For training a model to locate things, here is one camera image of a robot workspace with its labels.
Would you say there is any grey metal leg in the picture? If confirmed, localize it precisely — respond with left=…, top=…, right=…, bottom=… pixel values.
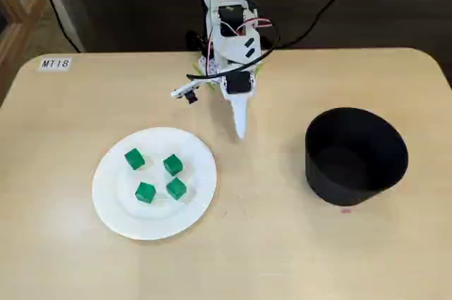
left=33, top=0, right=86, bottom=53

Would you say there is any black pot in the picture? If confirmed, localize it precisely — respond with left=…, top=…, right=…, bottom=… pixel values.
left=304, top=107, right=410, bottom=207

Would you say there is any black table clamp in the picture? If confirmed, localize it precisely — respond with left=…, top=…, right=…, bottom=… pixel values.
left=186, top=30, right=208, bottom=57

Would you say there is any white printed table label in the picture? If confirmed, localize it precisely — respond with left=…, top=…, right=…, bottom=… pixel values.
left=37, top=56, right=73, bottom=72

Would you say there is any green block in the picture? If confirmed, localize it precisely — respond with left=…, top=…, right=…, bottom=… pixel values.
left=162, top=153, right=184, bottom=176
left=124, top=148, right=146, bottom=171
left=134, top=181, right=157, bottom=205
left=165, top=176, right=187, bottom=201

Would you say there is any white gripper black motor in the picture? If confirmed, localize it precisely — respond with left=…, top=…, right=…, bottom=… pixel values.
left=220, top=71, right=256, bottom=140

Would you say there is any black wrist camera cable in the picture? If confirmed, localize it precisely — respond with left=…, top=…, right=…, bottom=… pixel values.
left=186, top=0, right=282, bottom=80

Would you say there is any red white servo wire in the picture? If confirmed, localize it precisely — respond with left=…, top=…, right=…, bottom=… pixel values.
left=236, top=17, right=273, bottom=38
left=206, top=0, right=217, bottom=68

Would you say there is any wooden shelf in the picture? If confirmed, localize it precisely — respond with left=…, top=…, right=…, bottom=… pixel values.
left=0, top=0, right=50, bottom=64

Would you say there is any white paper plate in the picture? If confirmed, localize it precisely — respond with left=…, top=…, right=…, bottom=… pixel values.
left=92, top=126, right=218, bottom=241

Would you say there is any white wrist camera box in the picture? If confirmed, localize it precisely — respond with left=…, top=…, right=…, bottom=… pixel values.
left=171, top=80, right=203, bottom=106

